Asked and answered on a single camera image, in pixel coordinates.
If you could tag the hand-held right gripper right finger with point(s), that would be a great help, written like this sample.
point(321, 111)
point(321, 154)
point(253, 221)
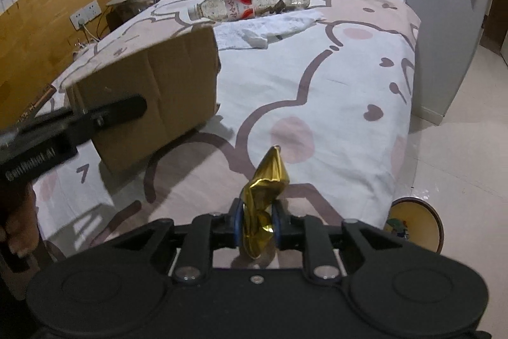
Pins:
point(278, 229)

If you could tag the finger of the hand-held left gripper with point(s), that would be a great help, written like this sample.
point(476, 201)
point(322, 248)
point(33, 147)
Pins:
point(119, 108)

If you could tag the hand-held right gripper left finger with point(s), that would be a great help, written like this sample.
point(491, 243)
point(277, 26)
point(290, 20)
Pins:
point(237, 227)

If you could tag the gold foil wrapper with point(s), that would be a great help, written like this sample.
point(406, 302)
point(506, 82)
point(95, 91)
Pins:
point(262, 200)

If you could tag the brown cardboard box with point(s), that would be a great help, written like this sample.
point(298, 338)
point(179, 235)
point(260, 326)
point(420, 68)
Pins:
point(158, 85)

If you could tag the yellow trash bin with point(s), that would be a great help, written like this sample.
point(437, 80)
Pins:
point(412, 212)

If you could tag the person's left hand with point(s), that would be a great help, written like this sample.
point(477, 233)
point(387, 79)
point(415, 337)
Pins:
point(20, 231)

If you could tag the pink printed bedsheet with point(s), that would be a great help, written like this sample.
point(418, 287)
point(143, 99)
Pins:
point(317, 85)

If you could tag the white wall socket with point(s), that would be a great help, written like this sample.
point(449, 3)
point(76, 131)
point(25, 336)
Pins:
point(85, 14)

